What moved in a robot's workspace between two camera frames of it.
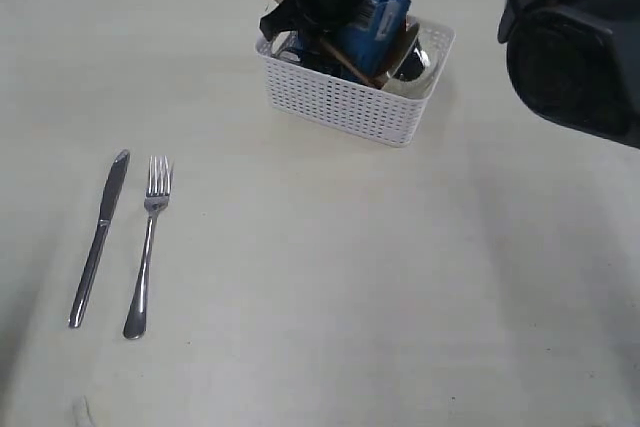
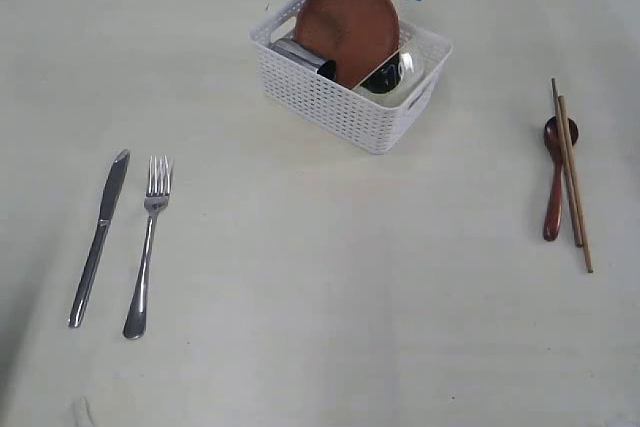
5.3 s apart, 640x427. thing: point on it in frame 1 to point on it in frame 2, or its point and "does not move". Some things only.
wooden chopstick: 339,55 to 577,236
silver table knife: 111,198 does not move
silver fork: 156,197 does not move
